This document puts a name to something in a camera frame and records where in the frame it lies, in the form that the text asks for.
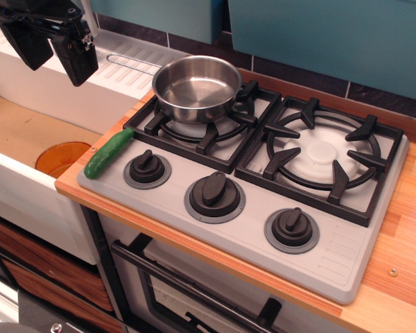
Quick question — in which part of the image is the orange sink drain plug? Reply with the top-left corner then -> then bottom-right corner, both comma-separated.
35,142 -> 91,178

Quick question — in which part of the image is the black left stove knob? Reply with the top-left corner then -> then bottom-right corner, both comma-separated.
123,149 -> 172,190

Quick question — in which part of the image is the black burner grate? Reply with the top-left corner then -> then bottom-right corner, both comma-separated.
235,96 -> 409,227
123,80 -> 282,173

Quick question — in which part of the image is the toy oven door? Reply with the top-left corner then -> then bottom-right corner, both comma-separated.
100,216 -> 346,332

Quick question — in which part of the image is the black right burner grate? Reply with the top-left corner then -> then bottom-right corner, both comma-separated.
235,96 -> 409,227

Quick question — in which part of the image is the black left burner grate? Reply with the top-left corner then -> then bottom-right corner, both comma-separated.
123,80 -> 282,173

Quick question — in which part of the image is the stainless steel saucepan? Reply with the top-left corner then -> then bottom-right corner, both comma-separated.
106,53 -> 242,124

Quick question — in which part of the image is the upper wooden drawer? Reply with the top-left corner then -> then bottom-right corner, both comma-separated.
0,220 -> 105,299

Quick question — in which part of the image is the black stove knob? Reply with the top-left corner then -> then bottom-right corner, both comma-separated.
123,149 -> 172,190
184,171 -> 246,224
264,207 -> 320,255

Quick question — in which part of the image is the white toy sink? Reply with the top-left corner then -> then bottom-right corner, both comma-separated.
0,29 -> 182,264

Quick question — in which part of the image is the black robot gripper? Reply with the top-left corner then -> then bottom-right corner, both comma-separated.
0,1 -> 98,87

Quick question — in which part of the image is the grey toy faucet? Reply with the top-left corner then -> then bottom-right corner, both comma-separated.
80,0 -> 98,37

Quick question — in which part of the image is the grey toy stove top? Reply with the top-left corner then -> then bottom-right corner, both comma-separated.
77,127 -> 395,304

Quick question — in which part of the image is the black oven door handle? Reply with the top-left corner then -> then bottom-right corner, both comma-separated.
110,233 -> 281,332

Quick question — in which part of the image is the black middle stove knob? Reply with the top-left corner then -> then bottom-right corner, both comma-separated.
184,171 -> 246,224

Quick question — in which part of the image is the wooden drawer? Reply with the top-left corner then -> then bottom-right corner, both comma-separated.
0,220 -> 105,299
3,259 -> 123,333

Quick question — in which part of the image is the green toy pickle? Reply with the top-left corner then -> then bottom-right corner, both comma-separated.
83,128 -> 135,180

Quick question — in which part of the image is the lower wooden drawer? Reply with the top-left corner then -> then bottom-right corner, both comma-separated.
3,259 -> 123,333

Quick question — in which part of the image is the black right stove knob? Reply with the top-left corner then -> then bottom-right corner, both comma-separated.
264,207 -> 320,255

